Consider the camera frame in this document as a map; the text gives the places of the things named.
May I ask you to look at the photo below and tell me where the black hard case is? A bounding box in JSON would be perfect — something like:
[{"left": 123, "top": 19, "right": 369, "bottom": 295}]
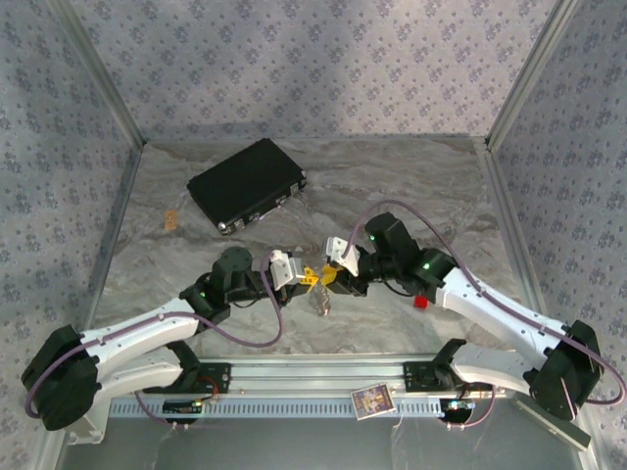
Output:
[{"left": 186, "top": 138, "right": 309, "bottom": 237}]

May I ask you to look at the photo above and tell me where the colourful printed card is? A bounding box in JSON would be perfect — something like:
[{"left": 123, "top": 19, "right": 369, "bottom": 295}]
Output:
[{"left": 349, "top": 385, "right": 397, "bottom": 421}]

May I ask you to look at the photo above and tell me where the left circuit board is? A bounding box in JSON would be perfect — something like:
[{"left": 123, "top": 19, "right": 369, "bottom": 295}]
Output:
[{"left": 163, "top": 399, "right": 205, "bottom": 416}]

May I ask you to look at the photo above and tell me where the circuit board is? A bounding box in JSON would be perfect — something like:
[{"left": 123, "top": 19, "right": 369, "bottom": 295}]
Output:
[
  {"left": 440, "top": 399, "right": 477, "bottom": 422},
  {"left": 163, "top": 399, "right": 205, "bottom": 416}
]

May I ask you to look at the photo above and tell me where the right circuit board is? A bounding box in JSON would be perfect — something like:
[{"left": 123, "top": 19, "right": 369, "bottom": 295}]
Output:
[{"left": 440, "top": 399, "right": 477, "bottom": 422}]

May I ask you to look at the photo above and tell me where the grey metal bar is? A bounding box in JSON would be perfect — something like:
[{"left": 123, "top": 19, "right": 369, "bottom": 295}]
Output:
[{"left": 508, "top": 395, "right": 593, "bottom": 451}]

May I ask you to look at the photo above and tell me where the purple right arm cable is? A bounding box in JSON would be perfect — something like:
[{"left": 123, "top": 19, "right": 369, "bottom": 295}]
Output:
[{"left": 342, "top": 200, "right": 627, "bottom": 431}]

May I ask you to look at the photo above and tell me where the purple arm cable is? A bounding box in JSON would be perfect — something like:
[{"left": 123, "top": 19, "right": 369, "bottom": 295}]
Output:
[
  {"left": 24, "top": 254, "right": 285, "bottom": 430},
  {"left": 342, "top": 200, "right": 627, "bottom": 431}
]

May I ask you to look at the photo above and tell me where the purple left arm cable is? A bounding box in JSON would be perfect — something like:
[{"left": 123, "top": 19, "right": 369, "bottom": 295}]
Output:
[{"left": 24, "top": 254, "right": 285, "bottom": 430}]

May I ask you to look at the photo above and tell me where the aluminium front rail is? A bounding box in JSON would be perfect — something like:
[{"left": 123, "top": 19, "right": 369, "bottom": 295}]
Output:
[{"left": 92, "top": 355, "right": 540, "bottom": 400}]

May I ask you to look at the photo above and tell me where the aluminium rail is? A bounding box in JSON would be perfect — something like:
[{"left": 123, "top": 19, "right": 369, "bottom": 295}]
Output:
[
  {"left": 92, "top": 355, "right": 540, "bottom": 400},
  {"left": 72, "top": 141, "right": 148, "bottom": 353},
  {"left": 472, "top": 136, "right": 562, "bottom": 344}
]

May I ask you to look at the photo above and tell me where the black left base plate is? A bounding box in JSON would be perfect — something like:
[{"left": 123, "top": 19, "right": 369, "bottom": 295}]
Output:
[{"left": 142, "top": 360, "right": 232, "bottom": 396}]

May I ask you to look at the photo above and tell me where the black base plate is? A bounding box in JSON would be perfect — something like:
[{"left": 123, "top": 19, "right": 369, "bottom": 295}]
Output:
[
  {"left": 402, "top": 360, "right": 493, "bottom": 393},
  {"left": 142, "top": 360, "right": 232, "bottom": 396}
]

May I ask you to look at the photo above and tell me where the aluminium right side rail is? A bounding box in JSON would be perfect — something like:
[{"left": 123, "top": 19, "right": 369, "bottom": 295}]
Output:
[{"left": 472, "top": 136, "right": 562, "bottom": 344}]

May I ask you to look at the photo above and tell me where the aluminium left side rail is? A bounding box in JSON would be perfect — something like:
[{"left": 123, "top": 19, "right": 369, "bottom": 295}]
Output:
[{"left": 72, "top": 141, "right": 148, "bottom": 353}]

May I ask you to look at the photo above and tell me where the slotted grey cable duct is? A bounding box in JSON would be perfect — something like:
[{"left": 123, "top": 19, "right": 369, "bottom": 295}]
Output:
[{"left": 107, "top": 397, "right": 455, "bottom": 421}]

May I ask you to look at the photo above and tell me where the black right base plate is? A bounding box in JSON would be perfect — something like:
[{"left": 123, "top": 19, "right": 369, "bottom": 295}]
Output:
[{"left": 402, "top": 360, "right": 493, "bottom": 393}]

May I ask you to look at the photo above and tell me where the white plastic bracket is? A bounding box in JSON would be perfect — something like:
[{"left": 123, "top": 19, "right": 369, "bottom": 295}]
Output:
[{"left": 66, "top": 403, "right": 107, "bottom": 446}]

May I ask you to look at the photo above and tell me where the aluminium right corner post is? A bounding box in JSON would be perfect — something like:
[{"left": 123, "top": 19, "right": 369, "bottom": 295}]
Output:
[{"left": 483, "top": 0, "right": 585, "bottom": 151}]

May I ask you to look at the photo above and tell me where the aluminium corner post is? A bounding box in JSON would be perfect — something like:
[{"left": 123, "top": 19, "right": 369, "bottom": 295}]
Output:
[
  {"left": 48, "top": 0, "right": 149, "bottom": 148},
  {"left": 483, "top": 0, "right": 585, "bottom": 151}
]

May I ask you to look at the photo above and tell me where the aluminium left corner post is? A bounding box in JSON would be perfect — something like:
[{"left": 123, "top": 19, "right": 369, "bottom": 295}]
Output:
[{"left": 48, "top": 0, "right": 149, "bottom": 148}]

